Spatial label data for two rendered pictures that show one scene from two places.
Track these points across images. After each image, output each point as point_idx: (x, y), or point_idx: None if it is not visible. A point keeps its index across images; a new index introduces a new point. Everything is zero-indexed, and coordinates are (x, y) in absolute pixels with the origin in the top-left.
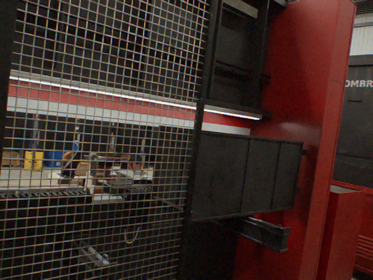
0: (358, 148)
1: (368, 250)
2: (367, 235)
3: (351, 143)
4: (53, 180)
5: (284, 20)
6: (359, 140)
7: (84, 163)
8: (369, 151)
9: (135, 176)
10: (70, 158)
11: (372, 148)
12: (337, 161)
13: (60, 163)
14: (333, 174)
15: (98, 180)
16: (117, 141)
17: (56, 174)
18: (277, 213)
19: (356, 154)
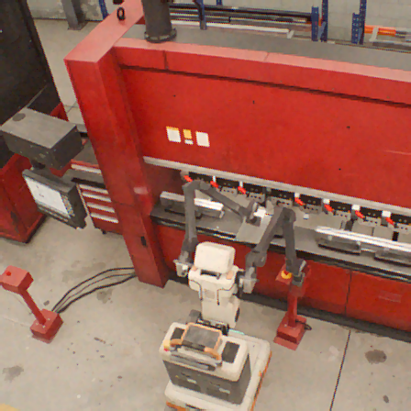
0: (6, 112)
1: (55, 174)
2: (49, 167)
3: (0, 114)
4: (244, 358)
5: None
6: (3, 105)
7: (212, 328)
8: (15, 106)
9: (264, 220)
10: (201, 363)
11: (15, 102)
12: (4, 140)
13: (222, 361)
14: (7, 153)
15: (307, 218)
16: (294, 197)
17: (238, 356)
18: (178, 174)
19: (8, 119)
